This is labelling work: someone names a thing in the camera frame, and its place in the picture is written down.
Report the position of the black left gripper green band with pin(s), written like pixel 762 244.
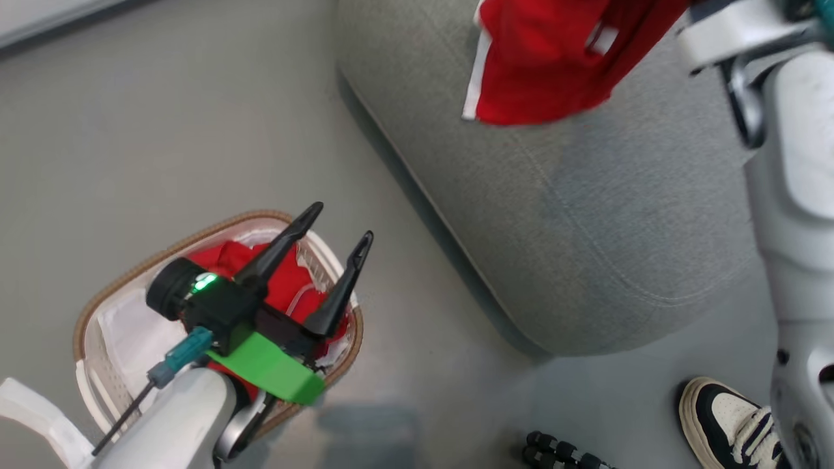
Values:
pixel 221 306

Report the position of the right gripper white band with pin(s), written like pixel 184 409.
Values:
pixel 743 29

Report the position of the red garment with white trim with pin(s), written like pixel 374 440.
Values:
pixel 547 58

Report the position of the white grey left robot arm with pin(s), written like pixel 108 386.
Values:
pixel 176 417

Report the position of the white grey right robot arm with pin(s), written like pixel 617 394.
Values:
pixel 798 215

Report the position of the white laundry basket brown rim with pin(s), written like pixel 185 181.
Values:
pixel 111 306

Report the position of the red garment with white lines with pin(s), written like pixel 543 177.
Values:
pixel 293 286

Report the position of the white cloth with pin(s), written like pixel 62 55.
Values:
pixel 133 339

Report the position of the grey fabric sofa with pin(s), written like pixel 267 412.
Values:
pixel 586 228

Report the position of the white fabric strip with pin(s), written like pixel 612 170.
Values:
pixel 39 410

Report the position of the black tripod legs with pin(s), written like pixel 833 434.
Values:
pixel 560 451

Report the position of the black and white sneaker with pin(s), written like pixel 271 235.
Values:
pixel 723 417

